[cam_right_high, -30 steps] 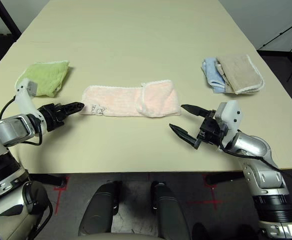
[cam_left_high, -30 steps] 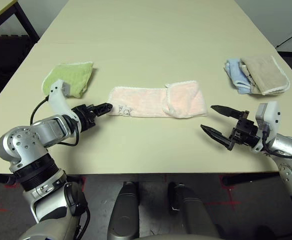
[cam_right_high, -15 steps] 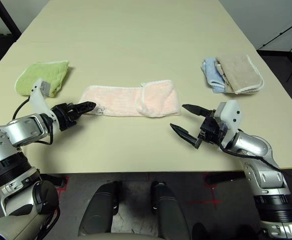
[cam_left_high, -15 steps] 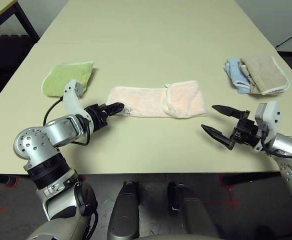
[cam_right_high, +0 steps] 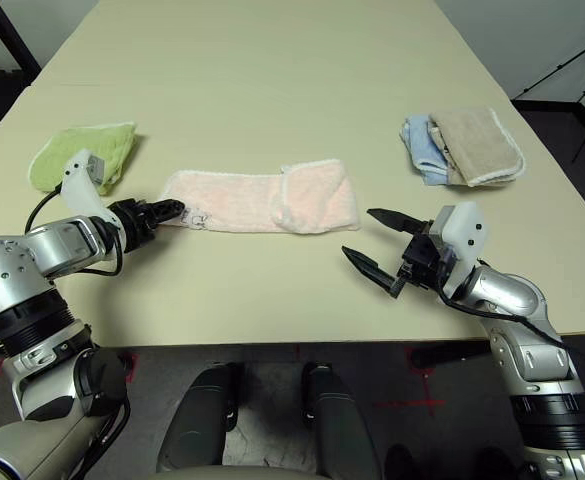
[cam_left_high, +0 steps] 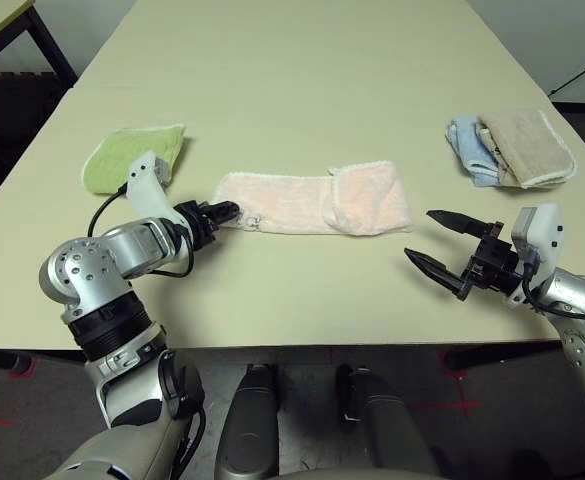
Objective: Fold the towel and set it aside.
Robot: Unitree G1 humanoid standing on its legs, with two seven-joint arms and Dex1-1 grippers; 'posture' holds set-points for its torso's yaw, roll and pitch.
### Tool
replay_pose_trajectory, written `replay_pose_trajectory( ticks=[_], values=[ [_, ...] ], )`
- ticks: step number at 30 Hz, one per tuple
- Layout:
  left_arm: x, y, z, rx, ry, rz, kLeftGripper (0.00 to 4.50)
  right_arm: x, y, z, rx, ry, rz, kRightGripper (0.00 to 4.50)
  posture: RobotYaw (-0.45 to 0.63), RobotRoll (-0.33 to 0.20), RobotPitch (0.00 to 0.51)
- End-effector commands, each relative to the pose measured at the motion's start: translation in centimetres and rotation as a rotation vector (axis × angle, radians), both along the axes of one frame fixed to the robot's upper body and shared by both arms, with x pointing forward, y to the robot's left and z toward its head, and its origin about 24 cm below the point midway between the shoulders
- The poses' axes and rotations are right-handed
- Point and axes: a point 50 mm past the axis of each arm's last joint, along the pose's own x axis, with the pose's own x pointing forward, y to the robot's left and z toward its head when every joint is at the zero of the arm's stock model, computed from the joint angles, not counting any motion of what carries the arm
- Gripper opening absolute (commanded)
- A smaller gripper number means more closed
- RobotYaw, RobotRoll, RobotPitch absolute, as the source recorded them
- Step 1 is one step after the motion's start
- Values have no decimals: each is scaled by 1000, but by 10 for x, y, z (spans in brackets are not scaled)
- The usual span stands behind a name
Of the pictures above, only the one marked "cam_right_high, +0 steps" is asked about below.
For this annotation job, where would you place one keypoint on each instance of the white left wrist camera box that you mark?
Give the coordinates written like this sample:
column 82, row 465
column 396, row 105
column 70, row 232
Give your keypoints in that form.
column 79, row 190

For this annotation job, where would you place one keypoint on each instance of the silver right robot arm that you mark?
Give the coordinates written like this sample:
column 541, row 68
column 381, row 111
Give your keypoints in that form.
column 522, row 310

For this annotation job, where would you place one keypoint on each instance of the beige folded towel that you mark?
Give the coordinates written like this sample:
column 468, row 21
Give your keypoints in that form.
column 477, row 145

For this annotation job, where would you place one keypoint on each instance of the grey robot right leg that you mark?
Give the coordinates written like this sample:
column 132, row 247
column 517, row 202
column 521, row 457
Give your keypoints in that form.
column 342, row 420

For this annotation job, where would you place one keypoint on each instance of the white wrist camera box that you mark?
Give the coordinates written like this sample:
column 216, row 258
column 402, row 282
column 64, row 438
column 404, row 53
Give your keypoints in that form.
column 79, row 190
column 464, row 230

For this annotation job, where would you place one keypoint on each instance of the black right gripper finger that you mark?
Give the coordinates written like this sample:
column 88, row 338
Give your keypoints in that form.
column 372, row 270
column 399, row 223

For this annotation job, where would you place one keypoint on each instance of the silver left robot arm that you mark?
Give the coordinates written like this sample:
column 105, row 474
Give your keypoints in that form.
column 32, row 260

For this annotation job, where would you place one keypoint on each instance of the wooden side table black frame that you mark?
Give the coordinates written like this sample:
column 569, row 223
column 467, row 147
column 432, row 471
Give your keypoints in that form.
column 7, row 35

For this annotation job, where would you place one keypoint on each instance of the black tripod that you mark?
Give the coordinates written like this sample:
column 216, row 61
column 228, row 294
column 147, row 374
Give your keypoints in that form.
column 572, row 65

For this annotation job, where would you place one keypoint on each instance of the grey robot left leg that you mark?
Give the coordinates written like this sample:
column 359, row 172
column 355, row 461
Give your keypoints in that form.
column 197, row 415

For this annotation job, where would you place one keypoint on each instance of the grey robot torso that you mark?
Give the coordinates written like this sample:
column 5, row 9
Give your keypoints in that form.
column 242, row 475

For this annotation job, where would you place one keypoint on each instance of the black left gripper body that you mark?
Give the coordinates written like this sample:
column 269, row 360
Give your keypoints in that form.
column 132, row 225

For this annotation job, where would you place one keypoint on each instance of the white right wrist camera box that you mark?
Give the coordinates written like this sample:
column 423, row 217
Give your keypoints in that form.
column 464, row 230

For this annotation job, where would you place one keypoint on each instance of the pink towel with print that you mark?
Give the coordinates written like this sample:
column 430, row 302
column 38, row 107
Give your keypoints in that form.
column 252, row 200

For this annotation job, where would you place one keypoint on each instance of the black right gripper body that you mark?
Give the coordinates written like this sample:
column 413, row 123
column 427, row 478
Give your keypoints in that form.
column 424, row 260

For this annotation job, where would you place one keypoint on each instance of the dark low cabinet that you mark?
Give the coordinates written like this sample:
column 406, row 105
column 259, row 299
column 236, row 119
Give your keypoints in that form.
column 572, row 135

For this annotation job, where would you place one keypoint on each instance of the green folded towel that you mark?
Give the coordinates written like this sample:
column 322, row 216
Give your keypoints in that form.
column 82, row 150

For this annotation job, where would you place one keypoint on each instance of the blue folded towel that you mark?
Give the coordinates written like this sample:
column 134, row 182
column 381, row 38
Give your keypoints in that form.
column 422, row 145

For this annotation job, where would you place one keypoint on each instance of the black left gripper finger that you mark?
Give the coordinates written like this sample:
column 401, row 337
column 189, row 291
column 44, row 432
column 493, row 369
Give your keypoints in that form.
column 164, row 218
column 167, row 205

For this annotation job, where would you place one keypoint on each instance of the grey robot leg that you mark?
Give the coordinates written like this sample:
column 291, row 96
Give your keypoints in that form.
column 342, row 420
column 197, row 415

